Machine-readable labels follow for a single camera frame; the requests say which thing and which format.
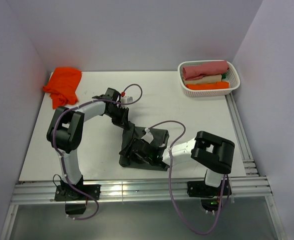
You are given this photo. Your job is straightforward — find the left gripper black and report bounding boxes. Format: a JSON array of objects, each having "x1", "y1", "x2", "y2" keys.
[{"x1": 106, "y1": 106, "x2": 129, "y2": 130}]

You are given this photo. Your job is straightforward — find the dark grey t shirt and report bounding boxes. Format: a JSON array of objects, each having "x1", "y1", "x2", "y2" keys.
[{"x1": 121, "y1": 122, "x2": 169, "y2": 172}]

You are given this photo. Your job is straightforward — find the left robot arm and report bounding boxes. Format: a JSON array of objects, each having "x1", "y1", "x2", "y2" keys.
[{"x1": 46, "y1": 88, "x2": 134, "y2": 200}]

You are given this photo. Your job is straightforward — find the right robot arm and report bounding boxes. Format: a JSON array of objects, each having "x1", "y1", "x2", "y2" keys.
[{"x1": 119, "y1": 127, "x2": 235, "y2": 198}]

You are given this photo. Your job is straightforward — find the orange t shirt on table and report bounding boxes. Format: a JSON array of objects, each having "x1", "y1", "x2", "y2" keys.
[{"x1": 42, "y1": 67, "x2": 82, "y2": 109}]

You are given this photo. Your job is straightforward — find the rolled pink t shirt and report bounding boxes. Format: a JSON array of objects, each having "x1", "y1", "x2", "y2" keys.
[{"x1": 182, "y1": 60, "x2": 229, "y2": 80}]

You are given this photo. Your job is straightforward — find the rolled beige t shirt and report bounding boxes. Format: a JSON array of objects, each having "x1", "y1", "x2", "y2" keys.
[{"x1": 183, "y1": 74, "x2": 222, "y2": 86}]

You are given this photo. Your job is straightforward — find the rolled orange t shirt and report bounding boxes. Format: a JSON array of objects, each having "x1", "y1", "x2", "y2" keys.
[{"x1": 186, "y1": 81, "x2": 229, "y2": 91}]

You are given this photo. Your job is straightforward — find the white plastic basket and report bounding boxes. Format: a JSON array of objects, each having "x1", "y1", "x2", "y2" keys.
[{"x1": 177, "y1": 60, "x2": 240, "y2": 98}]

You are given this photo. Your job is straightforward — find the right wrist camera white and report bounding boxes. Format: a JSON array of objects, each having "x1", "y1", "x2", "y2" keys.
[{"x1": 141, "y1": 127, "x2": 154, "y2": 144}]

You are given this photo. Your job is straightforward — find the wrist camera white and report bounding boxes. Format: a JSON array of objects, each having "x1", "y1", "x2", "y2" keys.
[
  {"x1": 120, "y1": 91, "x2": 134, "y2": 106},
  {"x1": 141, "y1": 127, "x2": 154, "y2": 144}
]

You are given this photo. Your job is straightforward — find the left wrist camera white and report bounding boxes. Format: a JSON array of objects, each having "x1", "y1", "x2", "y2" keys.
[{"x1": 120, "y1": 91, "x2": 134, "y2": 106}]

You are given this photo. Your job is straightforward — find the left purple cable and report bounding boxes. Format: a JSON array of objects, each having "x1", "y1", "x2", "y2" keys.
[{"x1": 52, "y1": 83, "x2": 144, "y2": 221}]

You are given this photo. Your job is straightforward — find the purple cable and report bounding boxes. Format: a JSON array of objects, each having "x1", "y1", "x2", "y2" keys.
[
  {"x1": 52, "y1": 83, "x2": 144, "y2": 221},
  {"x1": 146, "y1": 120, "x2": 231, "y2": 236}
]

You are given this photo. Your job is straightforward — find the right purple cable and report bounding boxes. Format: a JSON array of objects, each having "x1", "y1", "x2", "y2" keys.
[{"x1": 146, "y1": 120, "x2": 231, "y2": 236}]

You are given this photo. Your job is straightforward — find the aluminium rail frame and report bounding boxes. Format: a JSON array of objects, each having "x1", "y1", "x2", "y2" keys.
[{"x1": 0, "y1": 94, "x2": 288, "y2": 240}]

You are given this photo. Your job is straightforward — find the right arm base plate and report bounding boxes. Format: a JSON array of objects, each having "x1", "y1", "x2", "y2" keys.
[{"x1": 187, "y1": 180, "x2": 232, "y2": 214}]

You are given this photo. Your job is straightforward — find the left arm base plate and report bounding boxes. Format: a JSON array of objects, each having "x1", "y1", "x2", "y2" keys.
[{"x1": 54, "y1": 182, "x2": 101, "y2": 215}]

